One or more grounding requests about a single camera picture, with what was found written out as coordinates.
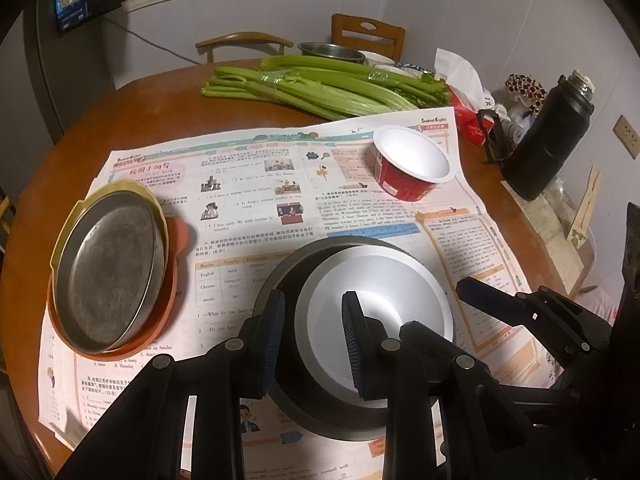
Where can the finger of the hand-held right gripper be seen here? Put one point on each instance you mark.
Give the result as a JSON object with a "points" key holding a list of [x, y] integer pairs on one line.
{"points": [[425, 337], [485, 295]]}

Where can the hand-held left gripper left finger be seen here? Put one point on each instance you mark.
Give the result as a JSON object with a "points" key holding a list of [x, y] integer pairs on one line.
{"points": [[270, 350]]}

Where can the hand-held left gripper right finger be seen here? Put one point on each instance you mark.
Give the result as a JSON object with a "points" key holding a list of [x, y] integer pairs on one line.
{"points": [[356, 355]]}

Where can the dark grey bowl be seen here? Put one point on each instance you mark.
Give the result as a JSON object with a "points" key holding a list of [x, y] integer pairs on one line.
{"points": [[320, 420]]}

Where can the orange plate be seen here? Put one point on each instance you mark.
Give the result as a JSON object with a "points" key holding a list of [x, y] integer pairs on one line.
{"points": [[180, 240]]}

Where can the round metal plate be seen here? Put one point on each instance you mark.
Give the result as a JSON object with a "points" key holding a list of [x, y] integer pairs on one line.
{"points": [[105, 270]]}

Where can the yellow ribbed plate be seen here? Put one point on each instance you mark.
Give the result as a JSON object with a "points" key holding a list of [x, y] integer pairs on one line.
{"points": [[130, 188]]}

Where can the wooden clip stand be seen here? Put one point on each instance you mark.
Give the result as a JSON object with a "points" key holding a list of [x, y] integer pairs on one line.
{"points": [[582, 215]]}

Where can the black thermos bottle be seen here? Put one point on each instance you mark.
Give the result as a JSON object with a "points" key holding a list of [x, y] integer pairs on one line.
{"points": [[545, 150]]}

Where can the newspaper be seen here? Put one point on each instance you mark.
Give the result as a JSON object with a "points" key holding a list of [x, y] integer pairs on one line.
{"points": [[240, 185]]}

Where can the small white bottle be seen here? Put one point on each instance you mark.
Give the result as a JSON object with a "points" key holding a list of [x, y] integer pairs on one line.
{"points": [[515, 127]]}

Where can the red tissue box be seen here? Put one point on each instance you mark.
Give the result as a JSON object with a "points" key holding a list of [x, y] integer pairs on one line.
{"points": [[470, 125]]}

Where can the brown patterned ornament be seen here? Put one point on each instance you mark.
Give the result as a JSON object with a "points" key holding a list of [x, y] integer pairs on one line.
{"points": [[525, 87]]}

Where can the white tissue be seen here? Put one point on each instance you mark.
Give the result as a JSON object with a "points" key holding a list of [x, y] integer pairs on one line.
{"points": [[460, 75]]}

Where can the blue patterned bowl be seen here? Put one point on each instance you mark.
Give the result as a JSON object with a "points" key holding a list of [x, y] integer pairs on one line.
{"points": [[415, 67]]}

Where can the white bowl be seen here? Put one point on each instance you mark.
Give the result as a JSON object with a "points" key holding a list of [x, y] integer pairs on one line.
{"points": [[377, 57]]}

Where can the celery bunch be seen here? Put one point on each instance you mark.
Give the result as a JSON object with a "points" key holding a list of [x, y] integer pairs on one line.
{"points": [[325, 87]]}

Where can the metal basin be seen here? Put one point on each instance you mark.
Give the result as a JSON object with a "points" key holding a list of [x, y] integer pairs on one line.
{"points": [[330, 52]]}

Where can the wooden chair with cutout backrest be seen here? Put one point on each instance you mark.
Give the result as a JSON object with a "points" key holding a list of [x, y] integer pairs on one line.
{"points": [[350, 30]]}

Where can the wooden chair with curved backrest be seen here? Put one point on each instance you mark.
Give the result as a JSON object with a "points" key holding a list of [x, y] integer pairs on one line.
{"points": [[240, 36]]}

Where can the grey refrigerator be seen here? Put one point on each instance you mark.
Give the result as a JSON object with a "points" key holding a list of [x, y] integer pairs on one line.
{"points": [[65, 75]]}

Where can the wall socket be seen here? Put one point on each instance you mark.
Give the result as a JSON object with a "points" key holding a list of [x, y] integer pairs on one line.
{"points": [[629, 135]]}

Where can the black wall device with screen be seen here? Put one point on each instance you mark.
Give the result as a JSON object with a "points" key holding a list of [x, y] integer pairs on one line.
{"points": [[75, 10]]}

